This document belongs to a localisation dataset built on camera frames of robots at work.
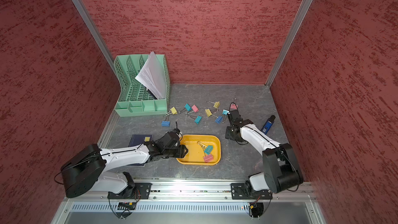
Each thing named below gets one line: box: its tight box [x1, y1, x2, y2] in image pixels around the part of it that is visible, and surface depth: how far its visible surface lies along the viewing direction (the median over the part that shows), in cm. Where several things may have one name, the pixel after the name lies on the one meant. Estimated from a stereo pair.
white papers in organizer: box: [134, 50, 167, 100], surface depth 97 cm
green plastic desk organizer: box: [114, 53, 171, 118], surface depth 103 cm
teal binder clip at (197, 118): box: [187, 114, 203, 124], surface depth 102 cm
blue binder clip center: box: [214, 116, 223, 125], surface depth 102 cm
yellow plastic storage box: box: [176, 134, 222, 166], surface depth 87 cm
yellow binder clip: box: [163, 106, 178, 118], surface depth 105 cm
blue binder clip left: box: [161, 120, 171, 127], surface depth 101 cm
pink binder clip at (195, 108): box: [191, 104, 199, 113], surface depth 108 cm
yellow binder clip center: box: [204, 108, 213, 118], surface depth 105 cm
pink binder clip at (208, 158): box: [203, 154, 214, 163], surface depth 85 cm
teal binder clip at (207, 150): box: [196, 140, 214, 157], surface depth 89 cm
